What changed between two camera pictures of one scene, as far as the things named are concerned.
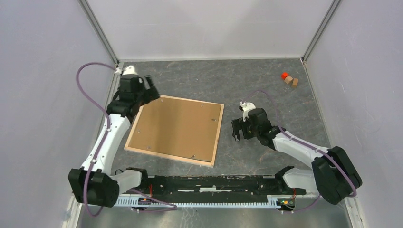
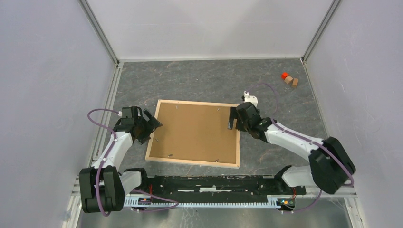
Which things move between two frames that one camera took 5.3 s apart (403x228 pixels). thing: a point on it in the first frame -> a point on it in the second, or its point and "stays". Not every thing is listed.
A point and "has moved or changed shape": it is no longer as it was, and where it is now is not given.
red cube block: (284, 75) stays
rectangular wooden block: (294, 83) stays
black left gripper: (150, 94) -> (152, 124)
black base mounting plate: (216, 185) stays
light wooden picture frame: (207, 164) -> (193, 162)
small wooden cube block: (288, 79) stays
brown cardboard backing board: (181, 128) has moved or changed shape
